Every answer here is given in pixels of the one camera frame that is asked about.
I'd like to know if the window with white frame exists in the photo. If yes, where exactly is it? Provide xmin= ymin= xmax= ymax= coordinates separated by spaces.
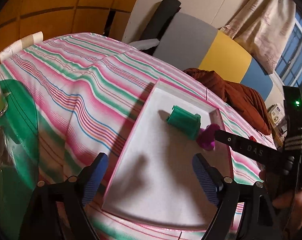
xmin=276 ymin=11 xmax=302 ymax=87

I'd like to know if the purple perforated plastic mould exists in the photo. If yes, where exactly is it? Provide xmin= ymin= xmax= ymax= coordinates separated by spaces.
xmin=196 ymin=124 xmax=220 ymax=151

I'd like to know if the person's right hand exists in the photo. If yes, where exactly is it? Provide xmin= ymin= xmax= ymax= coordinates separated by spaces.
xmin=259 ymin=170 xmax=302 ymax=239

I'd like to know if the rust brown blanket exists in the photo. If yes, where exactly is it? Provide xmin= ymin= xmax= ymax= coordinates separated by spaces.
xmin=184 ymin=68 xmax=271 ymax=135

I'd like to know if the white rolled tube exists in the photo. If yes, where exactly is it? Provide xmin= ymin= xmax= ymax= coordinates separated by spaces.
xmin=0 ymin=31 xmax=43 ymax=63

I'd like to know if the white tray with pink rim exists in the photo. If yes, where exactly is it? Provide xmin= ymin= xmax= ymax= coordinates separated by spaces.
xmin=102 ymin=79 xmax=233 ymax=231

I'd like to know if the beige curtain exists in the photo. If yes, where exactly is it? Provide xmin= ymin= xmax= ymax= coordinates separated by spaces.
xmin=220 ymin=0 xmax=296 ymax=74

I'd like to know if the grey yellow blue headboard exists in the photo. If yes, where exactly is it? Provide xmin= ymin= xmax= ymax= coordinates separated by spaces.
xmin=153 ymin=12 xmax=273 ymax=99

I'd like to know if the white cardboard box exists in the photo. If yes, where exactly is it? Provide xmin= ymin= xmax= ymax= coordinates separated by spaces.
xmin=268 ymin=104 xmax=285 ymax=125

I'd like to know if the green plastic flanged mould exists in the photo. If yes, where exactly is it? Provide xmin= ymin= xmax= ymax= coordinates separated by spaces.
xmin=166 ymin=105 xmax=201 ymax=140

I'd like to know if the pink striped tablecloth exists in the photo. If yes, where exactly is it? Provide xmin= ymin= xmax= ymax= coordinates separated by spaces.
xmin=0 ymin=31 xmax=277 ymax=240

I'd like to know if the black rolled mat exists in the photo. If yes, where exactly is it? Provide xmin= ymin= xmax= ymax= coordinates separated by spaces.
xmin=140 ymin=0 xmax=181 ymax=40

